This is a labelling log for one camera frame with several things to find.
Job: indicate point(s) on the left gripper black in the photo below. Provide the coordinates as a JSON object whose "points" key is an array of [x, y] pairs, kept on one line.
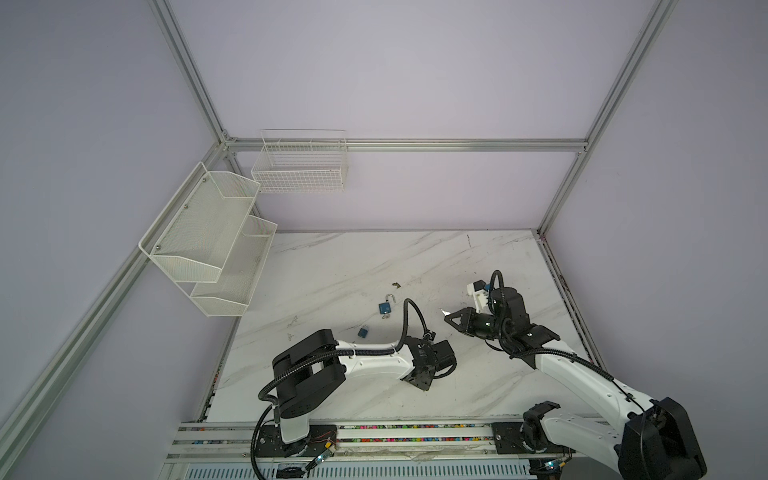
{"points": [[426, 384]]}

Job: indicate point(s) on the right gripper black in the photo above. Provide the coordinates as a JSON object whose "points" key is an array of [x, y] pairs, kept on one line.
{"points": [[467, 315]]}

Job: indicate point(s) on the large blue padlock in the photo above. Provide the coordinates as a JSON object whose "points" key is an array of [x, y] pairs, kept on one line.
{"points": [[387, 306]]}

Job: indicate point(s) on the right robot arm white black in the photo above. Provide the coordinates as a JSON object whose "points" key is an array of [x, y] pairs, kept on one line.
{"points": [[636, 435]]}

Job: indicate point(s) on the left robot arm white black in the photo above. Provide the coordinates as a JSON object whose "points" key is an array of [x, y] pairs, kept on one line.
{"points": [[308, 373]]}

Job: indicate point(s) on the lower white mesh shelf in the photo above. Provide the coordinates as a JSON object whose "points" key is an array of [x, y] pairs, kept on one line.
{"points": [[232, 294]]}

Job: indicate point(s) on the white mesh shelf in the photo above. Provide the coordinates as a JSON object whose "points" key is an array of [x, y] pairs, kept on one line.
{"points": [[232, 294], [191, 240]]}

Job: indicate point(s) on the upper white mesh shelf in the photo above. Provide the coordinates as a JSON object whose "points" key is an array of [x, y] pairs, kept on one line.
{"points": [[191, 240]]}

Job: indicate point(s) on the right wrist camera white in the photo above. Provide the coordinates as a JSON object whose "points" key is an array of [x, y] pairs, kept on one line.
{"points": [[479, 292]]}

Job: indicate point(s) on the white wire basket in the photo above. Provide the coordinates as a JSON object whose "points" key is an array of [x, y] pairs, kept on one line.
{"points": [[301, 161]]}

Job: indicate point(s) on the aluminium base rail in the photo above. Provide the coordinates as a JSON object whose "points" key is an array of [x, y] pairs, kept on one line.
{"points": [[420, 449]]}

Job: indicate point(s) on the aluminium frame profile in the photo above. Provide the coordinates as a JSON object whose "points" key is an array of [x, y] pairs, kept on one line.
{"points": [[25, 422]]}

